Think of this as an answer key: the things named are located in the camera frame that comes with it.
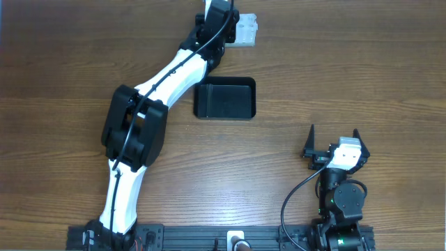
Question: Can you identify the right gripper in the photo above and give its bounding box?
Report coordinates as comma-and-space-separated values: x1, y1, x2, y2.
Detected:
301, 123, 371, 174

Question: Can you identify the black tray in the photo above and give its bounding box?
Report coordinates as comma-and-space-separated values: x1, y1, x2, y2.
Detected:
193, 76, 257, 121

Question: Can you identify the white test tube rack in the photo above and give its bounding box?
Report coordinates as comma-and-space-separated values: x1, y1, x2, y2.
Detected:
224, 13, 259, 48

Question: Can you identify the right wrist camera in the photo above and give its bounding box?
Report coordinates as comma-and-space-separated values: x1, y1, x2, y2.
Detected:
328, 136, 362, 172

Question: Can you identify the black cable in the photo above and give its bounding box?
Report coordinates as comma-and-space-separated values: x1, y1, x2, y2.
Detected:
279, 158, 332, 251
109, 0, 236, 241

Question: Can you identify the mounting rail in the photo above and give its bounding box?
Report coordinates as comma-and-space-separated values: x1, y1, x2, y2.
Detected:
66, 224, 376, 251

